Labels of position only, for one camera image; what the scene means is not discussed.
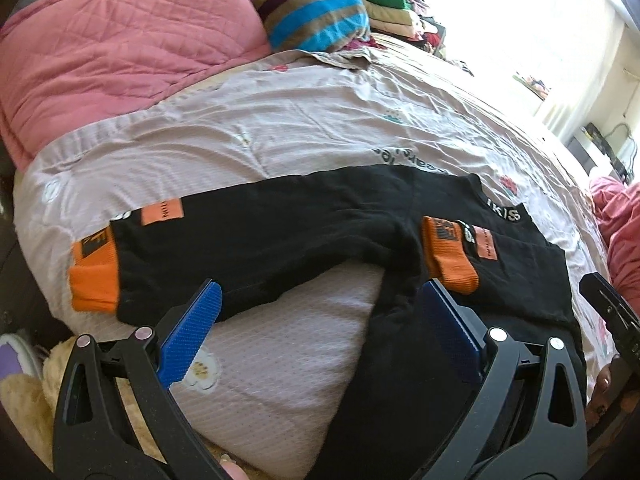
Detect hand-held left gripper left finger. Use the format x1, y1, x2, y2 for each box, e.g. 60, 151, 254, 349
52, 280, 236, 480

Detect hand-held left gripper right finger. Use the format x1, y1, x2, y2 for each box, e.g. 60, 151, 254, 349
410, 277, 588, 480

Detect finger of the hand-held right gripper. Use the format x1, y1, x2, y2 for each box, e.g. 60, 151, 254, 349
579, 271, 640, 361

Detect black pants with orange cuffs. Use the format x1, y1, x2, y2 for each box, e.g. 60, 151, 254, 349
67, 172, 588, 480

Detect stack of folded clothes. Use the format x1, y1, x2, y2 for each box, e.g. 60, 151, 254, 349
360, 0, 451, 56

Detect person's right hand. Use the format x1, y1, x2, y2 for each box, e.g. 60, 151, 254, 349
586, 360, 621, 428

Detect person's left hand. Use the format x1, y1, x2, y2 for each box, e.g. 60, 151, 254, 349
217, 456, 247, 480

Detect pink crumpled cloth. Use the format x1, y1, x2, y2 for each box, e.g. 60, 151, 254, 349
587, 175, 640, 306

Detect white curtain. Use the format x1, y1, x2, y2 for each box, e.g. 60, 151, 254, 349
540, 25, 626, 141

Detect pale pink printed bed sheet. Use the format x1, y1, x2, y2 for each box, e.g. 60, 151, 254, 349
12, 35, 618, 480

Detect colourful windowsill objects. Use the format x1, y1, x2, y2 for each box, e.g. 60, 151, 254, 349
514, 71, 552, 102

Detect pink quilted blanket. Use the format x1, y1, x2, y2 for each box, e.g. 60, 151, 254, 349
0, 0, 273, 171

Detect red floral cloth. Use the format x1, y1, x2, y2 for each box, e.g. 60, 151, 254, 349
335, 34, 393, 57

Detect striped knitted pillow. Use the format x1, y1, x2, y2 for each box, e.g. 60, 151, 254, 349
243, 0, 373, 55

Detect black device with cables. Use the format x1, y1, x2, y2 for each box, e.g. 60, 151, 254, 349
567, 120, 638, 183

